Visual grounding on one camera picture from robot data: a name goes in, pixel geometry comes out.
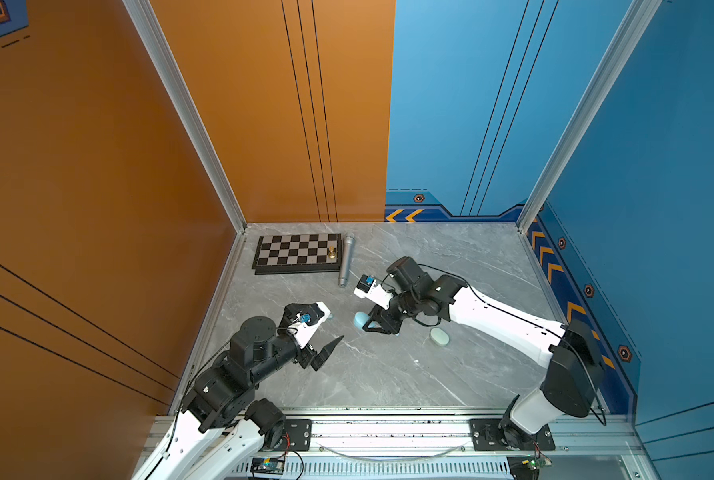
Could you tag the green earbud charging case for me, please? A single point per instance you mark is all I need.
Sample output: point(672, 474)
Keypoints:
point(439, 336)

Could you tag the left aluminium corner post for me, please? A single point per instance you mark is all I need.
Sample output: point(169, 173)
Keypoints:
point(149, 30)

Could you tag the right green circuit board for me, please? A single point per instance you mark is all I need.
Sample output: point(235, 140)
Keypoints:
point(537, 463)

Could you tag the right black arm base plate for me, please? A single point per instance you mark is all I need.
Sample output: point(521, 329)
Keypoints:
point(487, 435)

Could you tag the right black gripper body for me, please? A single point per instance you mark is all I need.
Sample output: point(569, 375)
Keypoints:
point(388, 319)

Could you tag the blue earbud charging case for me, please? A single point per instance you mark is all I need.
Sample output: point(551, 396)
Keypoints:
point(361, 319)

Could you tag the green circuit board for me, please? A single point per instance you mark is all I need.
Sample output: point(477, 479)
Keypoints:
point(267, 467)
point(537, 463)

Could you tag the aluminium front rail frame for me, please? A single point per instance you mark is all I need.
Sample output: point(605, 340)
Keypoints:
point(374, 436)

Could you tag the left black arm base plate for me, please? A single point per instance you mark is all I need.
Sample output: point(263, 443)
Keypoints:
point(295, 435)

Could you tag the right aluminium corner post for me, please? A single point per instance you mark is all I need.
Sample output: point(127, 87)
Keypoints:
point(625, 40)

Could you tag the left green circuit board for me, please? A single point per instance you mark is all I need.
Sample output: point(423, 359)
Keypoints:
point(267, 467)

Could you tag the aluminium corner post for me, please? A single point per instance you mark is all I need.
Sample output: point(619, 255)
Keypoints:
point(625, 40)
point(149, 30)

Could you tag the silver microphone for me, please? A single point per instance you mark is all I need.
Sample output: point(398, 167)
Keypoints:
point(348, 248)

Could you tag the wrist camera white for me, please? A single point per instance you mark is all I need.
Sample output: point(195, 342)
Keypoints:
point(303, 334)
point(373, 289)

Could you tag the black white chessboard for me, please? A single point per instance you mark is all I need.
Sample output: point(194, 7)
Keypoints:
point(297, 254)

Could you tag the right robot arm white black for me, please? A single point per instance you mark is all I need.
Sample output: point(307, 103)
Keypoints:
point(569, 353)

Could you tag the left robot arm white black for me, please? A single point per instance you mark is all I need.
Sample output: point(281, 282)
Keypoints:
point(220, 423)

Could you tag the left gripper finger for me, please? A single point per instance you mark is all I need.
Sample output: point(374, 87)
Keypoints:
point(296, 314)
point(323, 355)

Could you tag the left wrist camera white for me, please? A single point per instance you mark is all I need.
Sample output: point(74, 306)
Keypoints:
point(303, 334)

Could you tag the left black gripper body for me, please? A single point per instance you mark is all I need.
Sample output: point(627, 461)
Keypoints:
point(307, 354)

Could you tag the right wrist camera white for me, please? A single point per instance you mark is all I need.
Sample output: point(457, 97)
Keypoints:
point(373, 289)

